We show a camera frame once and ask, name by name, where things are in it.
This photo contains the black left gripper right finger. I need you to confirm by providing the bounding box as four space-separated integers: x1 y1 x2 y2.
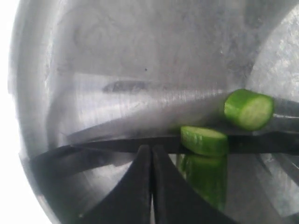
152 145 236 224

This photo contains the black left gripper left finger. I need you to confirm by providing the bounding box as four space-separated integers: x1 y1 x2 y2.
80 146 151 224

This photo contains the green cucumber piece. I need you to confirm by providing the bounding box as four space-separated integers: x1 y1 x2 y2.
176 126 228 211

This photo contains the green round fruit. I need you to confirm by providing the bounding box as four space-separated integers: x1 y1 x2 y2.
223 89 274 131

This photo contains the round steel plate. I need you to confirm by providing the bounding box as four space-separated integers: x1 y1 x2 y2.
8 0 299 224

